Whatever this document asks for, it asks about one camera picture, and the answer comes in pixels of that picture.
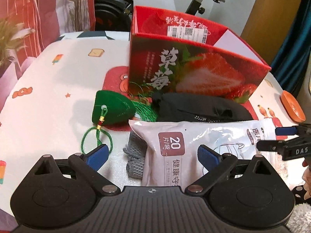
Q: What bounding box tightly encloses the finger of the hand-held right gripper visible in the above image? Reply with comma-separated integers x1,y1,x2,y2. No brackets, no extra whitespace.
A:
256,136,311,161
275,124,311,136

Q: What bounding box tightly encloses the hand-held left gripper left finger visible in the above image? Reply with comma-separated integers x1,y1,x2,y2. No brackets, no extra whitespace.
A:
34,144,122,196

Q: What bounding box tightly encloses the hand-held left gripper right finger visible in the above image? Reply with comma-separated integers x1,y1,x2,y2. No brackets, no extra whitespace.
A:
186,145,276,196

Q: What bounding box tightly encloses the grey knitted cloth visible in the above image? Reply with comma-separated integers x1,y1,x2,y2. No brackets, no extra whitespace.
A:
123,131,150,180

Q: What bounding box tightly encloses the white face mask packet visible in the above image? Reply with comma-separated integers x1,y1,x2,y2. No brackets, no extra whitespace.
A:
128,119,283,187

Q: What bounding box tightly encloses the black eye mask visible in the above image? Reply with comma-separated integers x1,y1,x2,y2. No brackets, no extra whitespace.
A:
151,92,254,123

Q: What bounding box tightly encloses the red strawberry print box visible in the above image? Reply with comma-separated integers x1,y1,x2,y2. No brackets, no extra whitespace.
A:
128,5,271,102

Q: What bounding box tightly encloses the person's right hand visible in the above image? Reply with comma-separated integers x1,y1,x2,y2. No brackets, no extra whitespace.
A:
302,159,311,183

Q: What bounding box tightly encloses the orange dish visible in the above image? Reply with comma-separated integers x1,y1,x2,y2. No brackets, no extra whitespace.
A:
280,90,306,122

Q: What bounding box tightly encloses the black dotted cloth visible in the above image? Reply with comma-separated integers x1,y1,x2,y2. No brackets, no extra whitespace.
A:
292,184,311,204

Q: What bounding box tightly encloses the green tasselled sachet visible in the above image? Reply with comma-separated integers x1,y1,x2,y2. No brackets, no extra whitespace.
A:
81,90,158,155

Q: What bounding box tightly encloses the white fluffy cloth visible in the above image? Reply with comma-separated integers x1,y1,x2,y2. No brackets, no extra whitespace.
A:
287,203,311,233

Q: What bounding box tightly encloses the teal curtain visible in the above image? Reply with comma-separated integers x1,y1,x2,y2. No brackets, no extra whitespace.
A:
270,22,311,88

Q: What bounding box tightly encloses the wooden door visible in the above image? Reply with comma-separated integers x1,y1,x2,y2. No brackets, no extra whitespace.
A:
240,0,308,61

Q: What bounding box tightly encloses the black exercise bike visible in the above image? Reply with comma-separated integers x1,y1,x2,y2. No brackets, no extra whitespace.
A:
93,0,231,32

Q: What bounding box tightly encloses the red printed hanging cloth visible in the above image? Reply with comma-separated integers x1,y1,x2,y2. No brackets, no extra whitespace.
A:
0,0,95,78

